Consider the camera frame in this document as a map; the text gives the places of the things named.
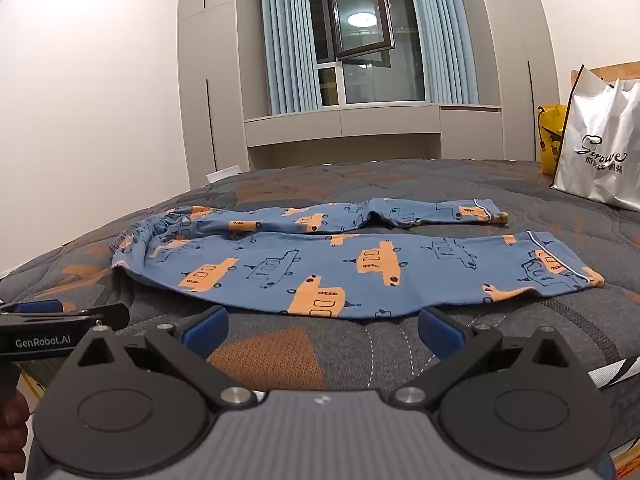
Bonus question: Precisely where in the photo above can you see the light blue curtain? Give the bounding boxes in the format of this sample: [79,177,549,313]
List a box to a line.
[403,0,482,107]
[256,0,324,116]

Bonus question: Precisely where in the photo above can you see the window with open sash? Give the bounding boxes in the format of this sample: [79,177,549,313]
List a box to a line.
[306,0,427,107]

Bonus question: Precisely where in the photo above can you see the beige wardrobe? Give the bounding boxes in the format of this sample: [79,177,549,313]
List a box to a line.
[177,0,252,175]
[471,0,557,162]

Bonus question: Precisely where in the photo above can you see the wooden headboard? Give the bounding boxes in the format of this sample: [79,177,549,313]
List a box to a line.
[570,60,640,87]

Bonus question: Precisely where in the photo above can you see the person's left hand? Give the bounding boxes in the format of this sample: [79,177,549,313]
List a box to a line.
[0,392,28,463]

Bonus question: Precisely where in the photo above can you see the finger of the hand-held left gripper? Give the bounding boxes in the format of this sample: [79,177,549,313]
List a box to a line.
[0,299,63,315]
[97,303,131,333]

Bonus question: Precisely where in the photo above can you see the black white striped strap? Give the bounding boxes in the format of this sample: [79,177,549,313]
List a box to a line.
[587,352,640,391]

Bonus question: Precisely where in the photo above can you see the beige window bench cabinet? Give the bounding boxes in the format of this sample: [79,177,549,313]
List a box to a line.
[243,104,504,172]

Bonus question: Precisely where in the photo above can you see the blue pants with orange print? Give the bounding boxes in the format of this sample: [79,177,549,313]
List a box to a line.
[109,197,606,322]

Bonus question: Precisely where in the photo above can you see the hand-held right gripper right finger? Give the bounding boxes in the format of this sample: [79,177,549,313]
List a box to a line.
[391,306,585,409]

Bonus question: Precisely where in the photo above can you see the small white box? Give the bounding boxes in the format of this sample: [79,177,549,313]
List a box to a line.
[206,164,243,184]

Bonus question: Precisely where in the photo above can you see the grey orange quilted mattress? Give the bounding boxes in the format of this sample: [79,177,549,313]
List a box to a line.
[0,157,640,480]

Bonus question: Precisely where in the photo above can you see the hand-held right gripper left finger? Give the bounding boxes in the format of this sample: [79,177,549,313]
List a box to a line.
[64,304,255,412]

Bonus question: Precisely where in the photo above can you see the yellow bag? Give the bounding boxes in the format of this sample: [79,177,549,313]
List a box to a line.
[537,104,572,177]

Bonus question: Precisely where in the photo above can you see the white shopping bag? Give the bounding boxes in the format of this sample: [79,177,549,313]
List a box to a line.
[550,65,640,213]

